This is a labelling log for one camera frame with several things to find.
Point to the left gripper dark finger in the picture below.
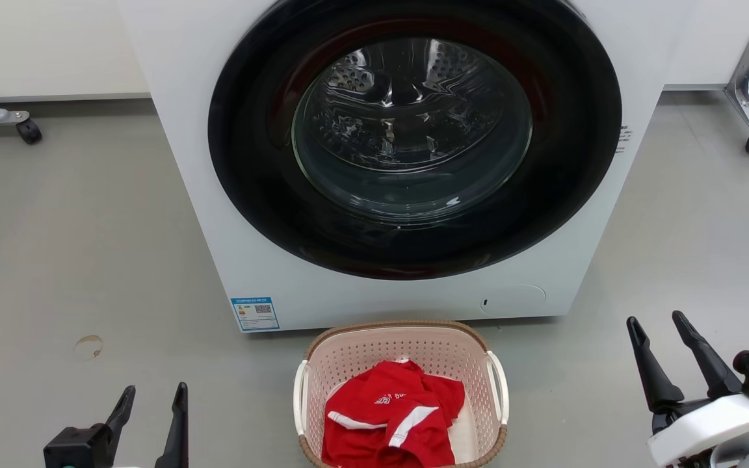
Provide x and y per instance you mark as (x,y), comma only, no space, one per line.
(178,429)
(121,413)

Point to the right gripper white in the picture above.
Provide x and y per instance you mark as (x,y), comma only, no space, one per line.
(706,426)

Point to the pink perforated laundry basket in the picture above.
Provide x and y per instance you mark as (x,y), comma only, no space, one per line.
(361,354)

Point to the blue energy label sticker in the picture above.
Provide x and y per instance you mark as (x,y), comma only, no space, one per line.
(255,314)

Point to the red shirt with white stripes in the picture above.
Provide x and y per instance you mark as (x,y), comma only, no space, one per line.
(381,432)

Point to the white cloth under shirt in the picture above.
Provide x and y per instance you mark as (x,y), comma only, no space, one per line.
(464,432)

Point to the black round glass washer door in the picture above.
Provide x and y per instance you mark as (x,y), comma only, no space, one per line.
(251,169)

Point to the white front-load washing machine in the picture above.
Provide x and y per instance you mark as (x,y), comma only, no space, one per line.
(186,143)

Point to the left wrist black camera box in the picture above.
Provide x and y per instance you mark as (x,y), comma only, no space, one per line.
(78,448)

